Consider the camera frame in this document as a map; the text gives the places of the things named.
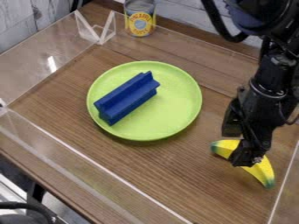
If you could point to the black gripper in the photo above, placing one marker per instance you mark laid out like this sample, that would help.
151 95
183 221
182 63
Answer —
256 113

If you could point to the blue plastic block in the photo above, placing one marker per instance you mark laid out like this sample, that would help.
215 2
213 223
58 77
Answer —
126 98

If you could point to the yellow toy banana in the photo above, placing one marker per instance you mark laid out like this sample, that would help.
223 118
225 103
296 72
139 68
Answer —
262 170

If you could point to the yellow labelled tin can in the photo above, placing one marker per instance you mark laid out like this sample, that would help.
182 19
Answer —
139 17

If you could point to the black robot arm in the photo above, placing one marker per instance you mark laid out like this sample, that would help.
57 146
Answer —
272 19

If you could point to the clear acrylic triangular bracket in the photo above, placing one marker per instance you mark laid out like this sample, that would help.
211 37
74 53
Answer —
95 33

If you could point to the green round plate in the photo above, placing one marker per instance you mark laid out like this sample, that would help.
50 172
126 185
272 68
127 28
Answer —
166 114

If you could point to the clear acrylic front wall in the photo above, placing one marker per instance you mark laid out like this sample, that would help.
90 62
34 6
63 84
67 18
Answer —
105 197

